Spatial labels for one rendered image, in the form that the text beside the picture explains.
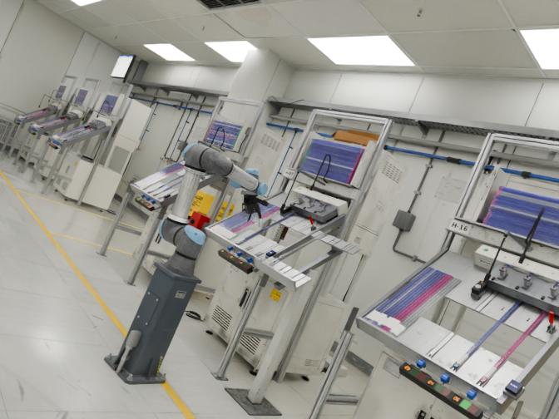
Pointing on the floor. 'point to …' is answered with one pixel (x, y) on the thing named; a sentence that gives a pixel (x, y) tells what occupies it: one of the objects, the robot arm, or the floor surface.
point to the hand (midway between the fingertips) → (254, 224)
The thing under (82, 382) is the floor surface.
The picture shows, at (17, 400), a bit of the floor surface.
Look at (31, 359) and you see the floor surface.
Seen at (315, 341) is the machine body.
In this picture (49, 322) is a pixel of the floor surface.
